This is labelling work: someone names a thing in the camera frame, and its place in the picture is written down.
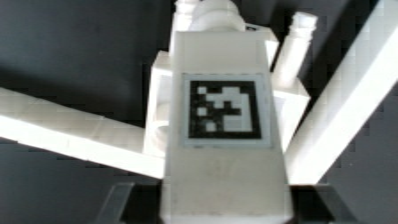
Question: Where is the white chair seat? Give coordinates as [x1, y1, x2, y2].
[144, 0, 318, 157]

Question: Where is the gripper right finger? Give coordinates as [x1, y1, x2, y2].
[288, 184, 356, 224]

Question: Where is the white chair leg with tag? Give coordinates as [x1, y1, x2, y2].
[160, 32, 293, 224]

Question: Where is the white U-shaped boundary fence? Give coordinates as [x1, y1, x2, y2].
[0, 0, 398, 181]

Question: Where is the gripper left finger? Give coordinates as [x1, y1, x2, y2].
[94, 182, 164, 224]

